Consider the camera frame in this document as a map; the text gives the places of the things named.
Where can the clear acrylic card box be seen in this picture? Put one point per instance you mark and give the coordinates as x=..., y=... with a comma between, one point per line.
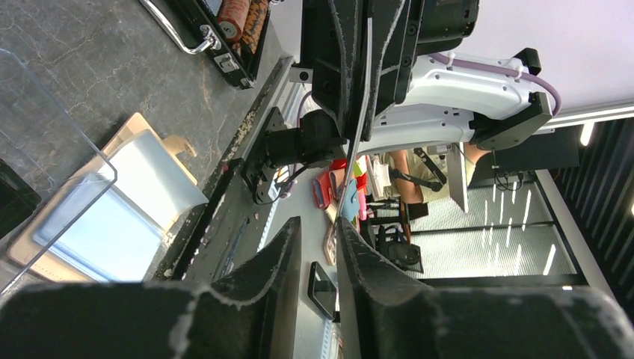
x=51, y=174

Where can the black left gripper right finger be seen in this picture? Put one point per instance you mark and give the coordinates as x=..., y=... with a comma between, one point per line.
x=384, y=313

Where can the beige leather card holder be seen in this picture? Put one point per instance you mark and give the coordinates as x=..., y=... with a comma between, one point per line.
x=109, y=224

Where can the black smartphone on desk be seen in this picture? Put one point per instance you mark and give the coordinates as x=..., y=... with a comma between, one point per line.
x=322, y=291

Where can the black poker chip case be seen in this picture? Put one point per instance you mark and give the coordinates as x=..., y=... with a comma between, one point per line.
x=200, y=34

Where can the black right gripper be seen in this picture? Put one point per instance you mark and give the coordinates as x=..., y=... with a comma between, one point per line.
x=330, y=47

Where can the brown poker chip stack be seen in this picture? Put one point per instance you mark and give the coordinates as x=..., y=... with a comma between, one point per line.
x=243, y=23

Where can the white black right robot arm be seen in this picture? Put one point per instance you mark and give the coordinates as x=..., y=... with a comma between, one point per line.
x=493, y=104

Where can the person seated in background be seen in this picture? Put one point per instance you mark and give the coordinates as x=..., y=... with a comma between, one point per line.
x=410, y=163

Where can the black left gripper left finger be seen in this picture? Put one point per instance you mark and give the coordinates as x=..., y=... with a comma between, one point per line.
x=250, y=313

